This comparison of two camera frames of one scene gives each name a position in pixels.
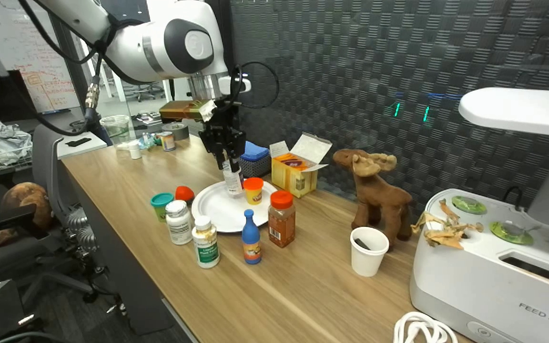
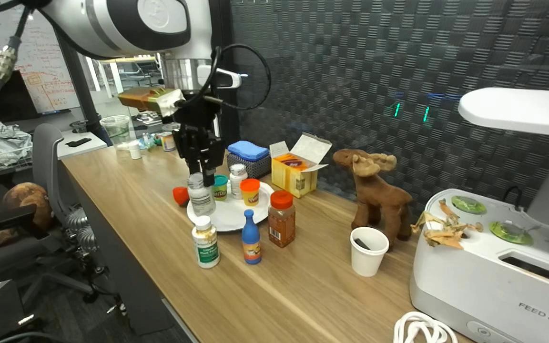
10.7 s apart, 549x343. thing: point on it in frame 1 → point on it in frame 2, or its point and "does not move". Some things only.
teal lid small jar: [161, 203] → [220, 187]
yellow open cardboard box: [298, 170] does not move
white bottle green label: [206, 243] does not move
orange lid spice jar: [283, 220] does not move
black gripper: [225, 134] → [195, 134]
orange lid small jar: [254, 187] does not move
